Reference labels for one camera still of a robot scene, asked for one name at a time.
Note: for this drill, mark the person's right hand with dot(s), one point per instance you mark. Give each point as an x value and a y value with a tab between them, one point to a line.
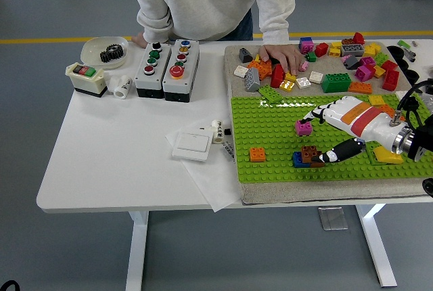
139	40

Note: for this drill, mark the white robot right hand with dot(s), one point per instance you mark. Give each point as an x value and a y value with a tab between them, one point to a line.
362	118

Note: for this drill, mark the person's left hand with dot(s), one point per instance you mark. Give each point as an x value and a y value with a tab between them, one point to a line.
282	55

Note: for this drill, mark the person's left forearm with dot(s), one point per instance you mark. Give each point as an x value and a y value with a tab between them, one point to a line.
275	23

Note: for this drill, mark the person's right forearm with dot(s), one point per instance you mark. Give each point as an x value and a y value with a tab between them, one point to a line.
154	23

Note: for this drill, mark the flat yellow toy brick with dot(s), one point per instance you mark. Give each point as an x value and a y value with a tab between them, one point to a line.
376	100

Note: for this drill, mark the clear yellow toy brick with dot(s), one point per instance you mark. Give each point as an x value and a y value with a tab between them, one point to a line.
287	86
289	77

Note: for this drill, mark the small pink toy piece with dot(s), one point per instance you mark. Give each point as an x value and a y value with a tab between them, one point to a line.
305	66
345	58

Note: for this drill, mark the small yellow toy brick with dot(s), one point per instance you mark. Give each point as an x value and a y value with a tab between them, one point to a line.
256	59

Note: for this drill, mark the long orange toy brick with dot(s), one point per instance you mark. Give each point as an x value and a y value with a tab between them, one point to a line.
360	88
387	111

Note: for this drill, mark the blue toy brick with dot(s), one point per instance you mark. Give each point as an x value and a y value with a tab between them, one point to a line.
297	160
304	39

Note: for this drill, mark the small green toy brick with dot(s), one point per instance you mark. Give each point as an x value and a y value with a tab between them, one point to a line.
311	57

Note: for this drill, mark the white toy tile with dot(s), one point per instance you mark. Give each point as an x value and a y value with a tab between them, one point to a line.
302	83
316	78
241	71

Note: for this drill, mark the dark grey sloped brick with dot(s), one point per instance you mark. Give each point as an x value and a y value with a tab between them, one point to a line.
245	55

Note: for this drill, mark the light grey toy brick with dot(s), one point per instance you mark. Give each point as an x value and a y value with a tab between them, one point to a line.
252	81

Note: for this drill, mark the flat green toy brick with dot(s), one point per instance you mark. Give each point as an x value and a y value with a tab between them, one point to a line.
270	94

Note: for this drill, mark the small green studded plate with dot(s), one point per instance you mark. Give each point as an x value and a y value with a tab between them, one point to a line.
369	160

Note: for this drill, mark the large magenta toy brick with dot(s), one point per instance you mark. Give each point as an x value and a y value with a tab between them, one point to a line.
363	73

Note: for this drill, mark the large green toy brick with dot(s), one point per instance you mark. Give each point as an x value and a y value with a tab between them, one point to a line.
335	83

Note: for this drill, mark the white toy brick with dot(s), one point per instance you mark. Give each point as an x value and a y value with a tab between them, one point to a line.
400	94

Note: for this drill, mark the tall red toy brick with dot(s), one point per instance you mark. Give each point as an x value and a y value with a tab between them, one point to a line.
391	81

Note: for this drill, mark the yellow sloped toy brick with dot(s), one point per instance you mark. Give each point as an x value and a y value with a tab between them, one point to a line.
389	158

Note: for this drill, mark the dark grey toy brick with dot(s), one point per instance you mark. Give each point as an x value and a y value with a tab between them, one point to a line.
352	62

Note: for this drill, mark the lime green toy brick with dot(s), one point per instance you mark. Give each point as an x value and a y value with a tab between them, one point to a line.
381	59

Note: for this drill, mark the green studded baseplate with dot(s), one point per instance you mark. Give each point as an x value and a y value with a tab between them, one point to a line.
270	118

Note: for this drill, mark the long grey toy brick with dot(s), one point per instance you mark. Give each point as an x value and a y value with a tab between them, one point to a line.
352	50

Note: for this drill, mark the red sloped toy brick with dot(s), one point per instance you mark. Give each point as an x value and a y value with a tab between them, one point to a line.
358	39

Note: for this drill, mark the small lime toy brick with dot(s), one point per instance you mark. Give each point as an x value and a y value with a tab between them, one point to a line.
404	44

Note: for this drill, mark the black metal gear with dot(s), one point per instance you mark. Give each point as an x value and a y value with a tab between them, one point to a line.
111	54

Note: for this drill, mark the grey four-button control box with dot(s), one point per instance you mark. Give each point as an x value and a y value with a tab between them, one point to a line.
149	83

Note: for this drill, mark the white plastic bowl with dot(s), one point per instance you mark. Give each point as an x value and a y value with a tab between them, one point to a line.
91	49

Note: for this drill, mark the white pipe tee fitting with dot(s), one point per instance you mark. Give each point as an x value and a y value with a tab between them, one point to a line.
121	88

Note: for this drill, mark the grey emergency-stop control box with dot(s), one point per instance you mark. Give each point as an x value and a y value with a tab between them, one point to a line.
184	85

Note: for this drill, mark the black round cap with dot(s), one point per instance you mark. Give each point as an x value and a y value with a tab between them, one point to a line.
412	76
404	65
395	52

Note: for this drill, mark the person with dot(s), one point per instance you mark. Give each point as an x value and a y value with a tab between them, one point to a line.
203	0

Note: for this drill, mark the grey metal part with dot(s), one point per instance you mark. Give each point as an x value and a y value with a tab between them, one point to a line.
410	55

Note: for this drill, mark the small labelled white fitting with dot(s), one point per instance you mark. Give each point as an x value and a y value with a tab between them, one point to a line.
218	132

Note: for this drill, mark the metal floor plate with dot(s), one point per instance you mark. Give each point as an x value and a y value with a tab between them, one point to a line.
333	218

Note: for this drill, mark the white printed label strip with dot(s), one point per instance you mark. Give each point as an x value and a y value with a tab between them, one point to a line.
227	151

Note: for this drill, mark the white table leg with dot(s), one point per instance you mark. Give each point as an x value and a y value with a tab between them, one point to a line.
377	243
137	253

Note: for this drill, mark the white paper sheet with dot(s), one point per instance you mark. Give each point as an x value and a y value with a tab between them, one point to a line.
209	182

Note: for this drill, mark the cream red-green switch box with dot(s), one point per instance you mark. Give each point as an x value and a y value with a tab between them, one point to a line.
84	83

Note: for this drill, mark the white wall switch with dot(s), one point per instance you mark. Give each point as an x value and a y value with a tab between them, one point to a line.
191	145

